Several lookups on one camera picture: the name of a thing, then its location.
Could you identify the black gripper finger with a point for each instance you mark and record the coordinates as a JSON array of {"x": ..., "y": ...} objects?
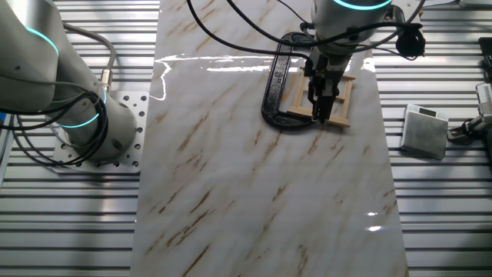
[
  {"x": 316, "y": 105},
  {"x": 327, "y": 109}
]

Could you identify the marble pattern board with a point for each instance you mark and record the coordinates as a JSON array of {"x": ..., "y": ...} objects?
[{"x": 230, "y": 173}]

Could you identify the black box device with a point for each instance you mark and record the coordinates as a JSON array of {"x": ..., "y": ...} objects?
[{"x": 486, "y": 54}]

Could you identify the silver aluminium frame beam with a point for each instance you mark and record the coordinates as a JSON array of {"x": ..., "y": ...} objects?
[{"x": 4, "y": 154}]

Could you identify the grey flat object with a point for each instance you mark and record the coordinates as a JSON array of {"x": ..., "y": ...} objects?
[{"x": 476, "y": 3}]

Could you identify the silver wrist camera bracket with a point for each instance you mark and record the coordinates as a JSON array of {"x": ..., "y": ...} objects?
[{"x": 396, "y": 15}]

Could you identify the black metal C-clamp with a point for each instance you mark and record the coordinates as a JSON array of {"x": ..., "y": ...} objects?
[{"x": 274, "y": 81}]

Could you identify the small wooden sliding window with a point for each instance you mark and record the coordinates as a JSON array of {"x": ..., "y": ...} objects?
[{"x": 342, "y": 121}]

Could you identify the silver digital scale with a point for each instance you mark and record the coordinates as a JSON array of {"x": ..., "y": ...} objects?
[{"x": 423, "y": 134}]

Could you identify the grey vented device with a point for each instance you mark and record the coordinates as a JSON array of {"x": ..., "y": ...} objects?
[{"x": 485, "y": 96}]

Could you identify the silver perforated base plate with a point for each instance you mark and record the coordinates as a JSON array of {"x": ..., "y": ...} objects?
[{"x": 132, "y": 104}]

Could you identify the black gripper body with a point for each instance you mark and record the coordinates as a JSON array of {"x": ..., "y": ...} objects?
[{"x": 327, "y": 67}]

